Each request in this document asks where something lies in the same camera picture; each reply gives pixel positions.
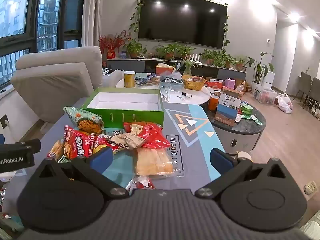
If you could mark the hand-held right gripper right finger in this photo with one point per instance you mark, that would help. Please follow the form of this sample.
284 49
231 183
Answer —
220 160

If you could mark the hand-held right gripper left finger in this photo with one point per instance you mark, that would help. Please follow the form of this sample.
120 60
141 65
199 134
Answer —
101 158

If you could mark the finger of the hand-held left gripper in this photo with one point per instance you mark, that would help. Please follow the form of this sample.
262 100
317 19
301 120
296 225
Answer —
28 145

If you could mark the red chips packet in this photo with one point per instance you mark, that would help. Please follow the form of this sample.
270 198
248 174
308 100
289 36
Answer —
101 141

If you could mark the orange cracker packet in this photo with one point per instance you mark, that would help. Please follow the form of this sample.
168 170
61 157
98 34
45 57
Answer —
56 150

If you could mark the red snack packet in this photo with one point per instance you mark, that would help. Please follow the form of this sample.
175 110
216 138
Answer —
77 142

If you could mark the brown pastry packet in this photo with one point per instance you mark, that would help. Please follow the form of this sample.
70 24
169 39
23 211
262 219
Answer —
125 141

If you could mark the green puffed snack packet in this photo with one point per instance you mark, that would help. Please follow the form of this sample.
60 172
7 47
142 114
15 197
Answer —
85 123

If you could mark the red snack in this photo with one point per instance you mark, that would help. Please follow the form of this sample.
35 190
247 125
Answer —
140 183

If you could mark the clear bag of noodles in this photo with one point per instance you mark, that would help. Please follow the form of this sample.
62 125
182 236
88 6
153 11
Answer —
152 162

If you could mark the red pastry packet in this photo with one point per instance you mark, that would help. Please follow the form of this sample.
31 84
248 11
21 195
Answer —
150 132

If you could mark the green cardboard box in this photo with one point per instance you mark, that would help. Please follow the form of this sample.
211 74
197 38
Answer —
140 118

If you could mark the grey blue patterned mat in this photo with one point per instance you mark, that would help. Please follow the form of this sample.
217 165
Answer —
195 140

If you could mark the dark round side table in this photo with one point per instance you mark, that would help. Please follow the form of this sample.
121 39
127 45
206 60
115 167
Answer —
247 130

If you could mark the labelled cardboard box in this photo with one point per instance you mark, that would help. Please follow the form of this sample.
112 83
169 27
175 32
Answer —
227 112

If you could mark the green round tin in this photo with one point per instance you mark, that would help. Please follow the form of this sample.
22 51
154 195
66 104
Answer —
246 110

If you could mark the orange mug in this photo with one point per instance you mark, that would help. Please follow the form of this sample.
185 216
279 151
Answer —
213 103

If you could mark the beige armchair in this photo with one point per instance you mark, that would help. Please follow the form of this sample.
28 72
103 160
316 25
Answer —
57 80

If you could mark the pink box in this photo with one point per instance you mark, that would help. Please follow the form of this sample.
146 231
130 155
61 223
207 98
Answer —
229 83

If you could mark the clear storage bin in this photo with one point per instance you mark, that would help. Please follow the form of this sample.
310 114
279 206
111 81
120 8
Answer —
266 96

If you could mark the yellow woven basket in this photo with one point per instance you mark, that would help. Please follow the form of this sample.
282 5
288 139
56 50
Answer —
193 85

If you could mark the yellow canister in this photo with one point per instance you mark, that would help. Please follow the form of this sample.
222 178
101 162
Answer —
130 80

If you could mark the white plastic bag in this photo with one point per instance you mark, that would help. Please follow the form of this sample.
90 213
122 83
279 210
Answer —
285 103

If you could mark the clear glass cup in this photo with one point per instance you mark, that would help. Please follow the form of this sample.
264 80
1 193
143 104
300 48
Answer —
165 92

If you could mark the grey blue plastic bowl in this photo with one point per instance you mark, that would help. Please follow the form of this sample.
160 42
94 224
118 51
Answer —
175 85

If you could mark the teal case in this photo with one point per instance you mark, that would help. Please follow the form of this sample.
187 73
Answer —
141 75

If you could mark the white floor cabinet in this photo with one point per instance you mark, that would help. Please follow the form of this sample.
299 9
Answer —
270 78

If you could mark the grey television cabinet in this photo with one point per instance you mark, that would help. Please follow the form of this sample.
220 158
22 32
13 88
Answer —
125 65

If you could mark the large leafy floor plant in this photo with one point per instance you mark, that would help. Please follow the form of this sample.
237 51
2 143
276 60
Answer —
260 72

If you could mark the spider plant in vase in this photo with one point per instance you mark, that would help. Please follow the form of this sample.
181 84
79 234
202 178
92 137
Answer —
187 65

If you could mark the white router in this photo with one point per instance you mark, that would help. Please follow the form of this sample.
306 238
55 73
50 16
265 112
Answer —
195 57

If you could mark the orange tissue box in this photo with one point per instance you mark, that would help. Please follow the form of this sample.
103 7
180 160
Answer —
163 70

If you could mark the grey dining chair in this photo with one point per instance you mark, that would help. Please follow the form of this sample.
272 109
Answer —
303 82
315 90

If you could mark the row of potted plants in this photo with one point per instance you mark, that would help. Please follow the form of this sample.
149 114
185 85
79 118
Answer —
135 47

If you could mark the red flower arrangement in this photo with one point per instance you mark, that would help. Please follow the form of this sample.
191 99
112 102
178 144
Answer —
110 42

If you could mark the black framed window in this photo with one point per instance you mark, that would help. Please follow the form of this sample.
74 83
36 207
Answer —
15 5

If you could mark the white curtain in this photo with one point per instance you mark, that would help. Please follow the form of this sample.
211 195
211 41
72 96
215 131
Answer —
93 12

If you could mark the dark wall socket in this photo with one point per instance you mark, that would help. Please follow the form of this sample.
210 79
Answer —
3 121

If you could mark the wall television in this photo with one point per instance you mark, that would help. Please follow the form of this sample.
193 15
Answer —
182 20

